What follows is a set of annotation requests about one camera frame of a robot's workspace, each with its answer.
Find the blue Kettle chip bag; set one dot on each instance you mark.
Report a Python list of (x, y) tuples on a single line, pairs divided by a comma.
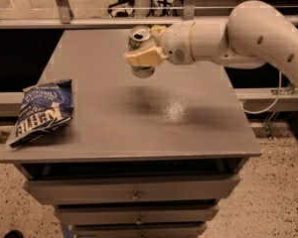
[(45, 108)]

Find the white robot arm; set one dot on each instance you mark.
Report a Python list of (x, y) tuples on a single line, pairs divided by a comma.
[(253, 34)]

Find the green rice chip bag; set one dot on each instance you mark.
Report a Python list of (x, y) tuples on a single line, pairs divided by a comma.
[(158, 28)]

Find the middle grey drawer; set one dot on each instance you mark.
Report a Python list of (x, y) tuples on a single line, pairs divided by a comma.
[(137, 214)]

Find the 7up soda can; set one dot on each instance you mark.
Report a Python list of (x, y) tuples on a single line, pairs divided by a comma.
[(139, 38)]

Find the top grey drawer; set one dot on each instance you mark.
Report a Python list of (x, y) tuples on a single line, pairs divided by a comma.
[(121, 190)]

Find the grey drawer cabinet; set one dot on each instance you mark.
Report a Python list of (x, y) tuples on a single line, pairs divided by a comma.
[(182, 121)]

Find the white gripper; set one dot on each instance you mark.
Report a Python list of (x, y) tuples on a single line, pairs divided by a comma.
[(176, 44)]

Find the metal railing frame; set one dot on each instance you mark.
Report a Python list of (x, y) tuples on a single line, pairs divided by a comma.
[(83, 14)]

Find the grey drawer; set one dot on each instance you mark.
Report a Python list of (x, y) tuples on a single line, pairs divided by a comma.
[(137, 214), (162, 230), (121, 190)]

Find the bottom grey drawer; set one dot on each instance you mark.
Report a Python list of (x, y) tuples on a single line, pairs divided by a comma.
[(162, 230)]

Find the black shoe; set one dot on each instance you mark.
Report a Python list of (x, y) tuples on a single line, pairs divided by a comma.
[(14, 234)]

